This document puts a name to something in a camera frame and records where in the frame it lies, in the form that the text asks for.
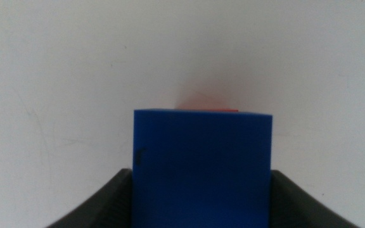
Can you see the red cube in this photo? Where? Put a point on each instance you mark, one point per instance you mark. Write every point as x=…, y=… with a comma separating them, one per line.
x=208, y=110

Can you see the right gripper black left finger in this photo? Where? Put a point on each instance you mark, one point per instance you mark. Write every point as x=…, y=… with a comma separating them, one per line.
x=106, y=202

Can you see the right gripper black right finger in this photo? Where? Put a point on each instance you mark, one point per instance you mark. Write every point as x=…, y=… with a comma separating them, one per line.
x=293, y=202

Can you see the blue cube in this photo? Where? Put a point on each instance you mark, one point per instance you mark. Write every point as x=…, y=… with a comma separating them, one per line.
x=201, y=168

